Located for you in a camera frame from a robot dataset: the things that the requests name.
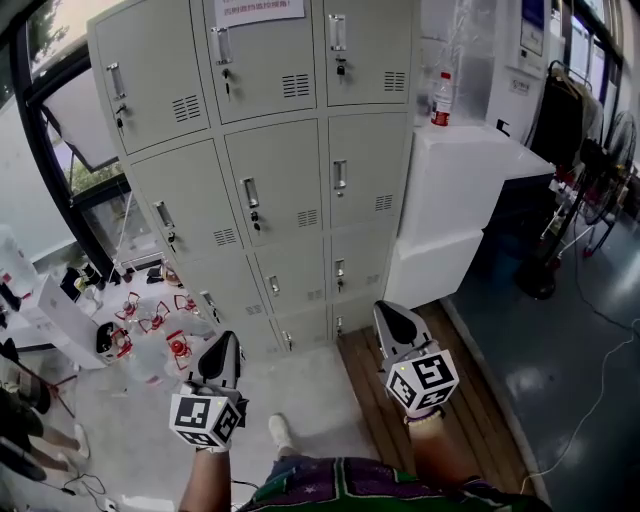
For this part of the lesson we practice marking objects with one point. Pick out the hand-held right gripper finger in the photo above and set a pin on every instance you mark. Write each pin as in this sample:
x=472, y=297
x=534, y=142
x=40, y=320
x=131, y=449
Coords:
x=410, y=332
x=387, y=335

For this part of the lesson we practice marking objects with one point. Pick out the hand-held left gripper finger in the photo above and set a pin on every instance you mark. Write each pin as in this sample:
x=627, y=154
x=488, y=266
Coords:
x=232, y=370
x=210, y=367

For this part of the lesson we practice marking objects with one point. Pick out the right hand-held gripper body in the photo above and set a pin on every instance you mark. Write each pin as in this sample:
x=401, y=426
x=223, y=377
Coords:
x=425, y=382

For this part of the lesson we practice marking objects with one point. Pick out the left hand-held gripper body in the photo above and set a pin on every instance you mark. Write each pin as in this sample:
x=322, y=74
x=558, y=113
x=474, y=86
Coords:
x=200, y=417

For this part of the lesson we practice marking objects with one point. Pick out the grey metal locker door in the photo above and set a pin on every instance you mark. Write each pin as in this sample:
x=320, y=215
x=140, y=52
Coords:
x=200, y=190
x=370, y=45
x=285, y=170

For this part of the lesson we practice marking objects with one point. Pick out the grey metal locker cabinet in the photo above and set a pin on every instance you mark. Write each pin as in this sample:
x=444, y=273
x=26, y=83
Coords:
x=280, y=165

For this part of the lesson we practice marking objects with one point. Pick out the person's right forearm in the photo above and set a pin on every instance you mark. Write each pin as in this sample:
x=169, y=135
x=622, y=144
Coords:
x=440, y=450

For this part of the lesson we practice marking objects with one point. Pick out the person's left forearm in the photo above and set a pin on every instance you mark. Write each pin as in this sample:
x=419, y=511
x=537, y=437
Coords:
x=205, y=482

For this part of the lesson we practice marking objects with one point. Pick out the white wrist cuff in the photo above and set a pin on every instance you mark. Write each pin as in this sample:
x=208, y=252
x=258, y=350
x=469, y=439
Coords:
x=212, y=449

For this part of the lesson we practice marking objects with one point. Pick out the group of clear water jugs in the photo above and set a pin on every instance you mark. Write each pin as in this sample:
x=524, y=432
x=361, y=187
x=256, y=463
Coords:
x=177, y=347

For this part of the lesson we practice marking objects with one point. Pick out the wooden pallet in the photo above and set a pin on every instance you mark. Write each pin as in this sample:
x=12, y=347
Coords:
x=365, y=380

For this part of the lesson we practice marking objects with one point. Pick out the person's white left shoe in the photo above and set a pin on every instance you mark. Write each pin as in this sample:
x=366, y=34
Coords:
x=279, y=430

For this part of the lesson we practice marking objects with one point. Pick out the small white waste bin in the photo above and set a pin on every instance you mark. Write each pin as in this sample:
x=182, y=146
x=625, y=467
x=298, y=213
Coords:
x=111, y=345

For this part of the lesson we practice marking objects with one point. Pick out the person's purple green jersey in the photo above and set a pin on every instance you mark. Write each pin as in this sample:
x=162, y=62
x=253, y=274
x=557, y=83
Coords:
x=350, y=487

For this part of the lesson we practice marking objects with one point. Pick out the white power strip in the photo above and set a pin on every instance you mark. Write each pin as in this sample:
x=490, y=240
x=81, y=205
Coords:
x=102, y=504

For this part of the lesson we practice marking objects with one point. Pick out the clear wine glass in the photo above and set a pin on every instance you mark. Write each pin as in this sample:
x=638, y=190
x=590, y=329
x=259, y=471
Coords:
x=93, y=300

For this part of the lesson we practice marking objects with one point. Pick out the black floor fan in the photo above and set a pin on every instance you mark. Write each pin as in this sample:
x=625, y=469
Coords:
x=536, y=282

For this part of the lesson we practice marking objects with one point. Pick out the dark bottle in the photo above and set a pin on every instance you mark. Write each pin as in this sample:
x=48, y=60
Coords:
x=95, y=277

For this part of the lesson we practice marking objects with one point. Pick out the white cardboard box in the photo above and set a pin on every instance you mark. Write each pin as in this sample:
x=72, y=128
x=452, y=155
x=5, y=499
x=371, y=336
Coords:
x=65, y=320

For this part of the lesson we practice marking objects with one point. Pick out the yellow lid jar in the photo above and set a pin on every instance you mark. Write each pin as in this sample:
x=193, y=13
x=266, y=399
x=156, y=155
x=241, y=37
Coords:
x=80, y=285

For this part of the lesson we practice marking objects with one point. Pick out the dark bulky bag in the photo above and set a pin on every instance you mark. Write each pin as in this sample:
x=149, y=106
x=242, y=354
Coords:
x=30, y=395

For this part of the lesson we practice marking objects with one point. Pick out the metal trolley red parts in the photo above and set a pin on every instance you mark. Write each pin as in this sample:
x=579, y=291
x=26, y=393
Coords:
x=560, y=185

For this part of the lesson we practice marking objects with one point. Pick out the white table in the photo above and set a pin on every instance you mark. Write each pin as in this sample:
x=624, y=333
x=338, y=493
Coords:
x=535, y=160

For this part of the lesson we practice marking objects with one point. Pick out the small black stand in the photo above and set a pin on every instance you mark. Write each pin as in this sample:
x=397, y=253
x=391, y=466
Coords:
x=503, y=128

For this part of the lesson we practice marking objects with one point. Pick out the black hanging garment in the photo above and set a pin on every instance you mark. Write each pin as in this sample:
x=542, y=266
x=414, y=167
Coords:
x=555, y=120

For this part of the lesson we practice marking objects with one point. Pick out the tilted frosted window sash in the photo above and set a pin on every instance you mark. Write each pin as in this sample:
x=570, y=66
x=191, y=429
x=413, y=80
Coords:
x=80, y=125

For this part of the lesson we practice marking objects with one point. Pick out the clear plastic sheet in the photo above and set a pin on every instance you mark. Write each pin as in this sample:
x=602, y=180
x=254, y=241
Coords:
x=470, y=60

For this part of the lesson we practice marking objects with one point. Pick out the white paper notice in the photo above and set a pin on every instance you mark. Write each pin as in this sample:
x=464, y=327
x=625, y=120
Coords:
x=260, y=10

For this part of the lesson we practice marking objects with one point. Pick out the black window frame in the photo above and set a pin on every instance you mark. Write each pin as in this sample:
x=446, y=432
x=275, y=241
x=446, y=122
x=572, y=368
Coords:
x=50, y=155

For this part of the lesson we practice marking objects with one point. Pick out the small white wall sign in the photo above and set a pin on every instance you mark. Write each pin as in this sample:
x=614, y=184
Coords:
x=520, y=85

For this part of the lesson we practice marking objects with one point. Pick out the blue wall poster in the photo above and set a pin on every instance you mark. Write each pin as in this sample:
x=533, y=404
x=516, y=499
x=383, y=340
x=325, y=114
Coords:
x=531, y=20

